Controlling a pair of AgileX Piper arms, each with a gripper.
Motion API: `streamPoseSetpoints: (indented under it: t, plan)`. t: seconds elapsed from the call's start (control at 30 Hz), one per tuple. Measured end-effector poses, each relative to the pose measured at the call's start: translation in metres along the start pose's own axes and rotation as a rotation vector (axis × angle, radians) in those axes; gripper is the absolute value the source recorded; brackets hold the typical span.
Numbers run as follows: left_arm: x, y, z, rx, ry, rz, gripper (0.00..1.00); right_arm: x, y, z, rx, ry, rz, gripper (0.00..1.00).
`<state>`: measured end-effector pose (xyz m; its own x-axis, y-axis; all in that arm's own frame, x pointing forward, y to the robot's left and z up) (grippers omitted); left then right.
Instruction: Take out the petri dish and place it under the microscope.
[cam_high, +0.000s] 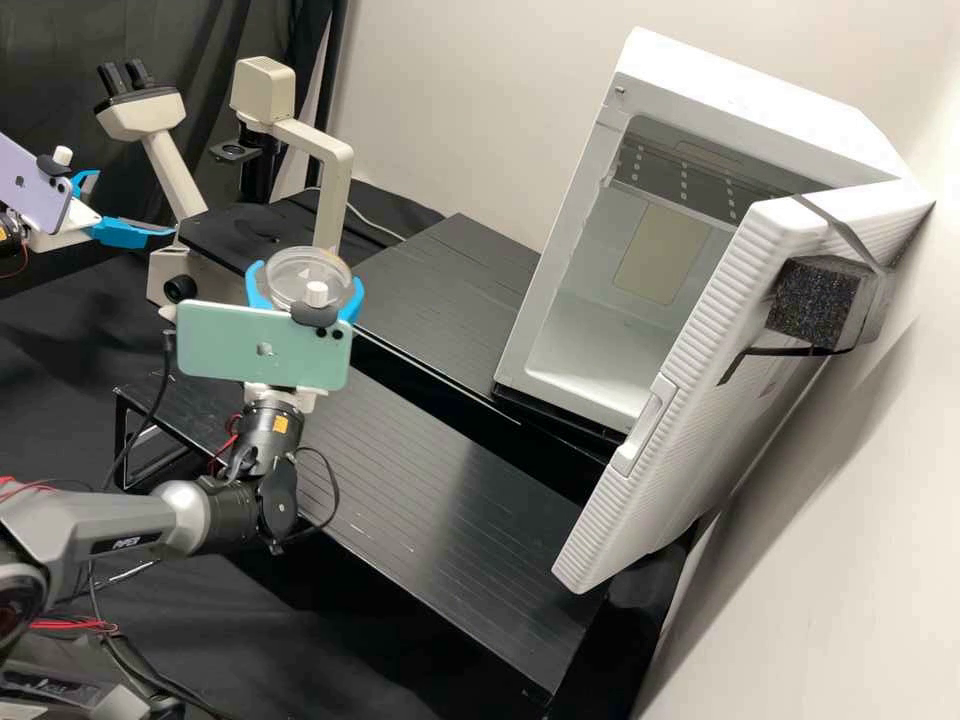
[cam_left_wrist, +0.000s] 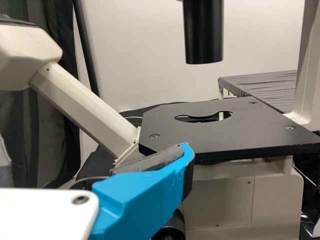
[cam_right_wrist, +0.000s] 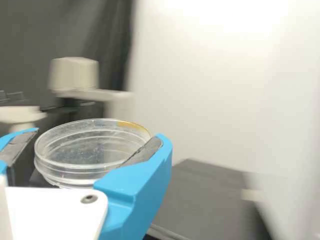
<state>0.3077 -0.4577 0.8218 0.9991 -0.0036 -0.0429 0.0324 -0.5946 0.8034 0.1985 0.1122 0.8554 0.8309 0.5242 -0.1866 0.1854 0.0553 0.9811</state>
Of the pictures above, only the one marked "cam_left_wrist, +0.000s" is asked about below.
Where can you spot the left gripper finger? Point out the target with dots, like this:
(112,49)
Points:
(140,205)

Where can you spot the cream microscope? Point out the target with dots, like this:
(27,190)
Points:
(225,200)

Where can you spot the black platform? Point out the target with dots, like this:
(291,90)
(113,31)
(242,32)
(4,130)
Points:
(270,90)

